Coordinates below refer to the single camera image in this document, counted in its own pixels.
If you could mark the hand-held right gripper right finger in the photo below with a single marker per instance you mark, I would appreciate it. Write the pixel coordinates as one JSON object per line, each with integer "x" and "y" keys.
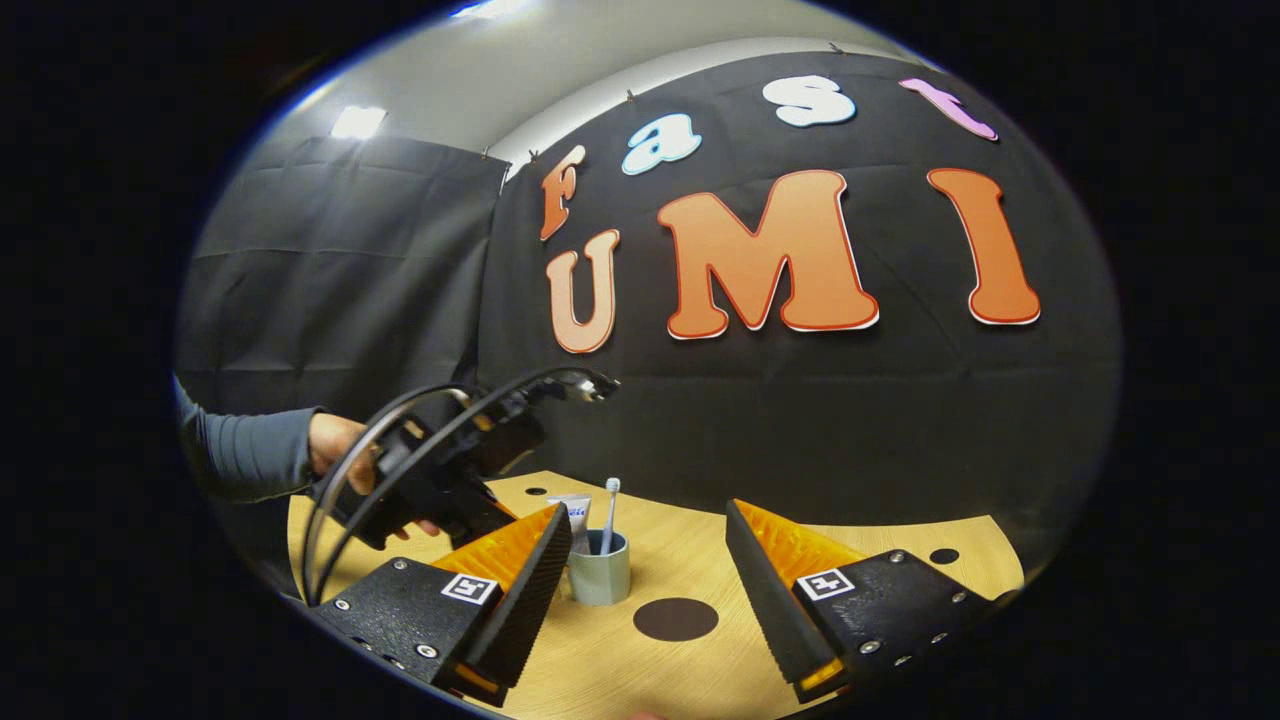
{"x": 770, "y": 600}

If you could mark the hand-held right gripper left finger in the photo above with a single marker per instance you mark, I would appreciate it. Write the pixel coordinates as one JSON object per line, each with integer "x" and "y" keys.
{"x": 530, "y": 600}

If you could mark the dark brown round coaster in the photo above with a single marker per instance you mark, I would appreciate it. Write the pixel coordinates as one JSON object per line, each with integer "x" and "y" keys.
{"x": 675, "y": 620}

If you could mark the white toothpaste tube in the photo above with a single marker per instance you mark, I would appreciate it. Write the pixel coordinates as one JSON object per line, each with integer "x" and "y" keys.
{"x": 575, "y": 512}

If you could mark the white toothbrush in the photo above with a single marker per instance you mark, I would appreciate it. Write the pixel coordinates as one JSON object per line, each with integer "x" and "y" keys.
{"x": 611, "y": 500}

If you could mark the wooden desktop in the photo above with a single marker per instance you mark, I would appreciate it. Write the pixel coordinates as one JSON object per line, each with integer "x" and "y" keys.
{"x": 680, "y": 560}

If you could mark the black backdrop cloth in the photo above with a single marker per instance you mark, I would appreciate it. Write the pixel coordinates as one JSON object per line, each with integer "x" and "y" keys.
{"x": 800, "y": 420}

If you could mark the ceiling light panel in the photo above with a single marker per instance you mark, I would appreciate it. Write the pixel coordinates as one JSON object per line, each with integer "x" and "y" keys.
{"x": 358, "y": 122}

